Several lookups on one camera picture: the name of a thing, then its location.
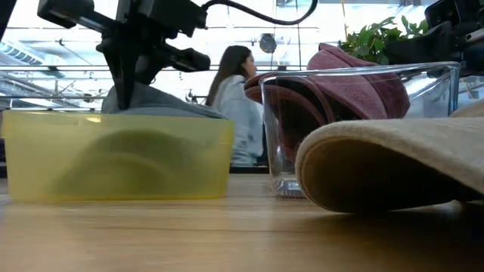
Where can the beige towel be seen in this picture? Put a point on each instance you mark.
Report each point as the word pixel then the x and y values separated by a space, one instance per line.
pixel 397 166

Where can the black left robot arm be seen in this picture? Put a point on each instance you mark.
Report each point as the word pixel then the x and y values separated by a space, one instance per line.
pixel 5 15

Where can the clear plastic bin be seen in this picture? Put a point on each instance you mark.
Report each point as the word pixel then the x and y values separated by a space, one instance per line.
pixel 431 90

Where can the grey-blue baseball cap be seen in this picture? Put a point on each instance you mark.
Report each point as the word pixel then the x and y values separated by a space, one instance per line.
pixel 159 104
pixel 143 166

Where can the yellow translucent plastic bin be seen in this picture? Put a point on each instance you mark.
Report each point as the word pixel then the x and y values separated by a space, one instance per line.
pixel 38 158

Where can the black aluminium table frame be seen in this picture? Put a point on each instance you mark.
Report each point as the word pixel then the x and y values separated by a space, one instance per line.
pixel 249 170

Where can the green leafy plant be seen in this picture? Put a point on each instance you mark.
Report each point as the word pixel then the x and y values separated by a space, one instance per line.
pixel 367 41

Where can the black metal stand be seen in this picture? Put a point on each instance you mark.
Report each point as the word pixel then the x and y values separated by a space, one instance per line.
pixel 191 96

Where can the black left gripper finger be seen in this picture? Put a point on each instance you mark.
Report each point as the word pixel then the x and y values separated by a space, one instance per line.
pixel 181 58
pixel 113 49

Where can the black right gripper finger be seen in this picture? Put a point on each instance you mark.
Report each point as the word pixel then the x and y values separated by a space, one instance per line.
pixel 435 36
pixel 427 54

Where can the maroon towel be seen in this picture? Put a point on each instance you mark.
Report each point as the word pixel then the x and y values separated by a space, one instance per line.
pixel 295 106

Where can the person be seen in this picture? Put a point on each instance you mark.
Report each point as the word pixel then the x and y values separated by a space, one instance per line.
pixel 238 113

